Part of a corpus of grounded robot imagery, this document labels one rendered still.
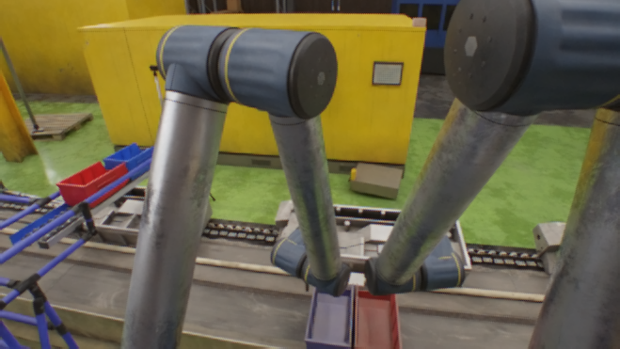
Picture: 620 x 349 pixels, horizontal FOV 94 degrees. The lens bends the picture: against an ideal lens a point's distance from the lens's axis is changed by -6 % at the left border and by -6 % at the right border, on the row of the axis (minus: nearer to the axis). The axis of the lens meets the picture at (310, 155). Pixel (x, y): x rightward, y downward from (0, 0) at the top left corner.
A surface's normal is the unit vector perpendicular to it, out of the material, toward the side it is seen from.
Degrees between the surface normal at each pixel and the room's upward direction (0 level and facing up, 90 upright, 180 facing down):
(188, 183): 78
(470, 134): 102
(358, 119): 90
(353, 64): 90
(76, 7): 90
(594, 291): 85
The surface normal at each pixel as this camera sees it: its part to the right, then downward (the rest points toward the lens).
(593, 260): -0.88, 0.17
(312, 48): 0.81, 0.17
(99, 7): -0.15, 0.47
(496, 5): -0.98, -0.02
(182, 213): 0.50, 0.20
